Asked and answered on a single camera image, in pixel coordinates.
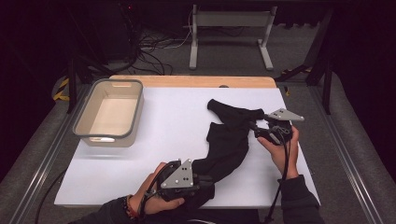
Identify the person's right hand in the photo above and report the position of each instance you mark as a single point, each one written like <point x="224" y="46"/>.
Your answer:
<point x="286" y="158"/>

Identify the beige plastic basket grey rim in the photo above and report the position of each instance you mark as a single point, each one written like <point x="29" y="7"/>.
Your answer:
<point x="109" y="115"/>

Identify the person's dark clothing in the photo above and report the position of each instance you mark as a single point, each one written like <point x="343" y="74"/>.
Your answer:
<point x="224" y="216"/>

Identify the aluminium rail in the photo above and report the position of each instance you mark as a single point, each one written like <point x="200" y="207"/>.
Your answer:
<point x="348" y="161"/>
<point x="43" y="168"/>

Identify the black tank top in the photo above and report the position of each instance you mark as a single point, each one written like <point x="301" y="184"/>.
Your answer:
<point x="229" y="146"/>

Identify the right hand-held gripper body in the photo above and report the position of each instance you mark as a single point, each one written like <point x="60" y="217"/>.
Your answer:
<point x="283" y="115"/>

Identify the person's left hand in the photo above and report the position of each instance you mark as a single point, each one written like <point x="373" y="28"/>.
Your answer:
<point x="146" y="202"/>

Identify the grey metal stand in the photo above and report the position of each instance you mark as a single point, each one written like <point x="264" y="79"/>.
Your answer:
<point x="230" y="18"/>

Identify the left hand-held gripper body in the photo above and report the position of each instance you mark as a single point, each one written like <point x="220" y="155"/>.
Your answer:
<point x="179" y="177"/>

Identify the black device with red light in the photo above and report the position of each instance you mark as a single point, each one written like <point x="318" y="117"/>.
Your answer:
<point x="118" y="31"/>

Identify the yellow black hazard tape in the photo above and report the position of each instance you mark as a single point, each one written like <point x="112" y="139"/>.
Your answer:
<point x="62" y="90"/>

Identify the black metal stand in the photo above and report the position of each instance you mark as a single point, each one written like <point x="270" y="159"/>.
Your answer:
<point x="327" y="77"/>
<point x="72" y="87"/>

